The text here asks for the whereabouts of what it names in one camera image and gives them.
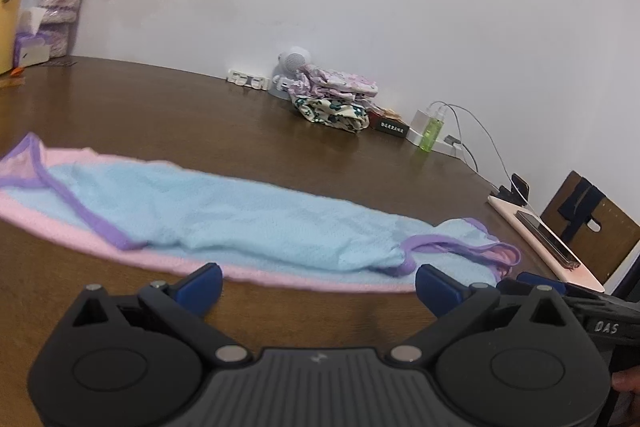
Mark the green floral folded garment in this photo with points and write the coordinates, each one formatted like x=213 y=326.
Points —
x=335 y=113

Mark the pink notebook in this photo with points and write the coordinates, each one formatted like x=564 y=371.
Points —
x=504 y=203

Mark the orange snack packet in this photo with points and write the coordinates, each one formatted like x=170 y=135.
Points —
x=386 y=111

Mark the white power strip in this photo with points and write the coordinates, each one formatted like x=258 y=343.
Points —
x=447 y=149

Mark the black phone holder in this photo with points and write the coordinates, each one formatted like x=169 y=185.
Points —
x=520 y=184

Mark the white round speaker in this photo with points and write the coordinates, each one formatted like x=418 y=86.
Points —
x=295 y=58

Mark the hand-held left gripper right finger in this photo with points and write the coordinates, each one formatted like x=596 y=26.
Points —
x=436 y=289

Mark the wooden chair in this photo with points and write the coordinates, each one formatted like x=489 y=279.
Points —
x=612 y=227

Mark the pink and blue garment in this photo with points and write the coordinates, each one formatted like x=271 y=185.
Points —
x=225 y=217

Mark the person's right hand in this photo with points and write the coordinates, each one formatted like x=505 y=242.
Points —
x=627 y=379

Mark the black smartphone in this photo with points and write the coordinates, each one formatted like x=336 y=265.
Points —
x=547 y=238

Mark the orange wrapper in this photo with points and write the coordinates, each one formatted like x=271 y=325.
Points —
x=17 y=71

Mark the dark cloth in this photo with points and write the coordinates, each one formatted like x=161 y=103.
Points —
x=580 y=202

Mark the green spray bottle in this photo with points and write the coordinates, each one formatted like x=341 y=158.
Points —
x=429 y=134

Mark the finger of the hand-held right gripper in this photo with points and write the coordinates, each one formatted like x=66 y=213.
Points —
x=540 y=279
x=510 y=285

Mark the dark labelled box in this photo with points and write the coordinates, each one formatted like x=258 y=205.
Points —
x=391 y=128

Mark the white charger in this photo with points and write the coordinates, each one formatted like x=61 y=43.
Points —
x=420 y=122

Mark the purple floral folded garment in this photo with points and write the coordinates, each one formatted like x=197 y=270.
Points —
x=340 y=80

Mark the yellow thermos jug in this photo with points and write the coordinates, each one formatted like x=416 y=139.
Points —
x=7 y=7

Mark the purple tissue box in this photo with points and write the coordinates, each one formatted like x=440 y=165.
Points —
x=32 y=53

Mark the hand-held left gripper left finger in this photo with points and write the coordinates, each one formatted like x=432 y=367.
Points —
x=205 y=287

